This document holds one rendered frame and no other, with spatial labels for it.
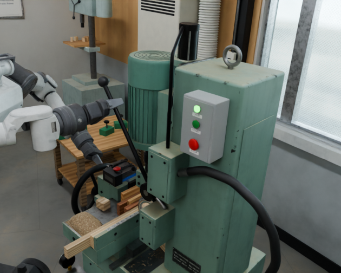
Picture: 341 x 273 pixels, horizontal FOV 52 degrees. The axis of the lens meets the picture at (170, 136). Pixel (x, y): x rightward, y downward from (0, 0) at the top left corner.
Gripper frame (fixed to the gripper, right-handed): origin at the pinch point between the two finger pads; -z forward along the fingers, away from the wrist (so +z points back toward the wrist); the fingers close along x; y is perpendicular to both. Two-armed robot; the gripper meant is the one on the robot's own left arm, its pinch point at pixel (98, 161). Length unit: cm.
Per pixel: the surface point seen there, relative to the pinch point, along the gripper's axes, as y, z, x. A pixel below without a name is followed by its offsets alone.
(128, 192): 10.5, -28.0, 23.2
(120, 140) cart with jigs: -11, 45, -102
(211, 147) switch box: 48, -46, 65
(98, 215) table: -3.0, -27.9, 26.9
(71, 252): -9, -37, 47
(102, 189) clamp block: -0.8, -17.1, 14.7
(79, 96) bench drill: -25, 120, -135
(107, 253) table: -4, -43, 36
